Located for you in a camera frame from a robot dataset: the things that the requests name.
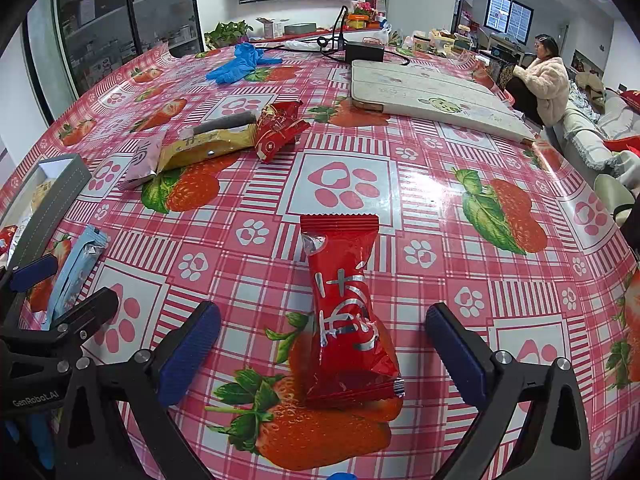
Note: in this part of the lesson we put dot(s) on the green potted plant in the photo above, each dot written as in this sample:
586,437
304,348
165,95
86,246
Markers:
227,34

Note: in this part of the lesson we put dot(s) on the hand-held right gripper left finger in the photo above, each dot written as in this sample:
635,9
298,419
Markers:
192,355

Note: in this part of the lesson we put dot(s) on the blue rubber gloves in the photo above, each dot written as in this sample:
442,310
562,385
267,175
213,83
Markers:
240,62

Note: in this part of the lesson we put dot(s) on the orange box with flowers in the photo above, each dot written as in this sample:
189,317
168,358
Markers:
362,17

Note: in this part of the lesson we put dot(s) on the pink snack packet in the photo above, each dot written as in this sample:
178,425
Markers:
142,160

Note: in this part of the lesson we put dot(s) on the pale yellow snack packet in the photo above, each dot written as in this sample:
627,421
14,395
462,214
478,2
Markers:
42,192

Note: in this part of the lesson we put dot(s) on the grey cardboard box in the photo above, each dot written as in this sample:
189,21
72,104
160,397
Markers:
60,195

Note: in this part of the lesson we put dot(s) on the large red snack packet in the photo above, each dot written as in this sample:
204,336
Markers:
345,310

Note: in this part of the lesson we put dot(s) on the grey sofa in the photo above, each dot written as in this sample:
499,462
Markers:
595,135

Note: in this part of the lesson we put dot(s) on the pile of jars and boxes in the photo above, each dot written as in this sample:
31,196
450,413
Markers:
440,40

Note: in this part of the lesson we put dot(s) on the small red snack packet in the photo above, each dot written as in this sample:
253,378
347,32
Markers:
275,132

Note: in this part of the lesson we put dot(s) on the clear plastic tube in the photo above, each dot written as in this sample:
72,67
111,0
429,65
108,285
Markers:
225,122

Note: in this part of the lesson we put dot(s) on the light blue snack packet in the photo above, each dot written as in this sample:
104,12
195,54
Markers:
77,270

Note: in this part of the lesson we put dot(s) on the open cardboard box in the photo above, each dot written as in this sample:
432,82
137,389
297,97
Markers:
270,27

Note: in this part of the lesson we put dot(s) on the dark framed window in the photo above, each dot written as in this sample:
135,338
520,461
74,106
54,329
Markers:
507,16

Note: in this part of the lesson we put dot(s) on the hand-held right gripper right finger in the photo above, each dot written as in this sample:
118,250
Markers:
457,355

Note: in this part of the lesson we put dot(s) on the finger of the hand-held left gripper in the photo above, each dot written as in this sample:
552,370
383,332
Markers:
35,270
95,307

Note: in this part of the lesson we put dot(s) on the glass door cabinet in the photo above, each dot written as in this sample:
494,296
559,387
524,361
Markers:
115,20

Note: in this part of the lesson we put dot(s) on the flat grey box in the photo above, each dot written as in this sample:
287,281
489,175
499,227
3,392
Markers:
300,29

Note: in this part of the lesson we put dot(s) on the strawberry print tablecloth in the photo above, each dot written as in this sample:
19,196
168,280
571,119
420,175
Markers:
425,200

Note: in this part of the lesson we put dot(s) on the brown clothing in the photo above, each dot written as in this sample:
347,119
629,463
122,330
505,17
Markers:
590,89

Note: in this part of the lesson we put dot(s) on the red cushion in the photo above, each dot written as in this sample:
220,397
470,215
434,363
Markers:
631,100

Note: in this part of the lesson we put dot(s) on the person's left hand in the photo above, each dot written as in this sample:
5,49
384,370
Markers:
32,440

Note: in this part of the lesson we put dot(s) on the white folded board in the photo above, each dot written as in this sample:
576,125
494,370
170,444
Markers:
430,95

